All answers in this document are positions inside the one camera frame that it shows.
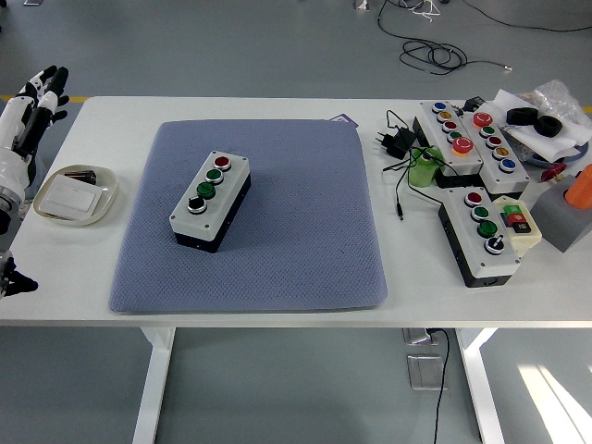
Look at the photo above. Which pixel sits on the orange cylinder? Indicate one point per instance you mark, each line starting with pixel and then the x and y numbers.
pixel 580 192

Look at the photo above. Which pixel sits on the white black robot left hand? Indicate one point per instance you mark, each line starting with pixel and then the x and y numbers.
pixel 11 125

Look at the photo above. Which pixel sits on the blue-grey woven mat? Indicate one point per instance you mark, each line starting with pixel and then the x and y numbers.
pixel 300 208

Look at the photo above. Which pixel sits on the white table leg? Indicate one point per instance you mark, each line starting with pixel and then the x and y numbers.
pixel 481 384
pixel 152 384

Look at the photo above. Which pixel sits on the four-button control box, blue-ringed selector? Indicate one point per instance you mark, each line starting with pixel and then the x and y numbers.
pixel 490 266

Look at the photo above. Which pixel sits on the grey block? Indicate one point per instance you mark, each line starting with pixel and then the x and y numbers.
pixel 555 217

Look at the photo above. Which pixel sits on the five-button box, large red stop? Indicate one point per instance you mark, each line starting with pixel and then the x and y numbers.
pixel 464 162

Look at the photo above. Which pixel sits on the purple card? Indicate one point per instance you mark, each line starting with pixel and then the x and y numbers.
pixel 347 120

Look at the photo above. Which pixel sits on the metal floor socket plate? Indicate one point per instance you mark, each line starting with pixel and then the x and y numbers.
pixel 416 336
pixel 425 372

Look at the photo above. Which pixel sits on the cream green-red push switch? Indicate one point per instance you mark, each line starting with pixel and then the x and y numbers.
pixel 527 238

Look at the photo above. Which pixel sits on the grey metal foot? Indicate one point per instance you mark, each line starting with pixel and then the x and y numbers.
pixel 361 3

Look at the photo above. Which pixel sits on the red mushroom knob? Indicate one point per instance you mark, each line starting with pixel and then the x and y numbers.
pixel 552 173

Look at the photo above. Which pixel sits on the white wall switch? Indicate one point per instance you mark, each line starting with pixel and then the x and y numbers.
pixel 71 196

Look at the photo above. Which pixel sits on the clear bubble wrap bag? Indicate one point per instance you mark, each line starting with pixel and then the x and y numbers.
pixel 555 94

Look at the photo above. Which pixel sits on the green plastic bottle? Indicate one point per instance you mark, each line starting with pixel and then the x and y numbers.
pixel 423 173

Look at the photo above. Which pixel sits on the five-button box, red mushroom button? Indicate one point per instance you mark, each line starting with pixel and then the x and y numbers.
pixel 513 178

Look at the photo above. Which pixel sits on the white shallow dish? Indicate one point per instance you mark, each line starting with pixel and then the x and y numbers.
pixel 107 189

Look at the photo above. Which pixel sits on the dark cylindrical battery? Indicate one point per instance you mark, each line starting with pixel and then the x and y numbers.
pixel 81 176

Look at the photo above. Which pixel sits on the four-button control box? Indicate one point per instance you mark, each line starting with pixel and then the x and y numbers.
pixel 210 203
pixel 490 266

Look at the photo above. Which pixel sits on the blue round plate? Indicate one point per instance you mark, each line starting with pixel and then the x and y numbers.
pixel 583 151

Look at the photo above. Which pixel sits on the black power adapter plug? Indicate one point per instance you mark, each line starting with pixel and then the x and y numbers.
pixel 398 141

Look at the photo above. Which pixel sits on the white foam sheet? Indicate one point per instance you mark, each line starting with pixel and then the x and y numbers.
pixel 546 143

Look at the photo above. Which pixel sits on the small black device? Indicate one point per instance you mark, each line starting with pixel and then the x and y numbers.
pixel 474 102

